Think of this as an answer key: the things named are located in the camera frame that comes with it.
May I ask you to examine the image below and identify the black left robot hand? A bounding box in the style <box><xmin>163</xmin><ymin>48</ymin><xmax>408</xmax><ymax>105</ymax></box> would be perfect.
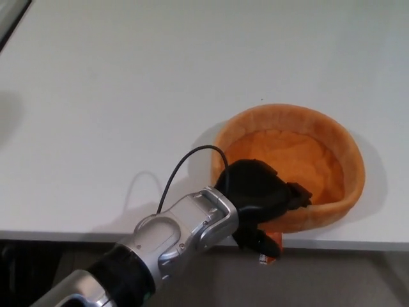
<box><xmin>213</xmin><ymin>159</ymin><xmax>314</xmax><ymax>260</ymax></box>

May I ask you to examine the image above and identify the orange plush plate with tag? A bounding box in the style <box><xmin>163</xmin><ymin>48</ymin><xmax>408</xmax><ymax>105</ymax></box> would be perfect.
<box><xmin>210</xmin><ymin>102</ymin><xmax>366</xmax><ymax>266</ymax></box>

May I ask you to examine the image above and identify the grey panel with dark edge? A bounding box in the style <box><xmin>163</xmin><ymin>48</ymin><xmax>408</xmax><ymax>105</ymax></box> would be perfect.
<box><xmin>0</xmin><ymin>0</ymin><xmax>33</xmax><ymax>54</ymax></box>

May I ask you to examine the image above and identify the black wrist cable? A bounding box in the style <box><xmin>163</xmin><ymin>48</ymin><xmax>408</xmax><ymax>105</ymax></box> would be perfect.
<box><xmin>155</xmin><ymin>145</ymin><xmax>229</xmax><ymax>214</ymax></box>

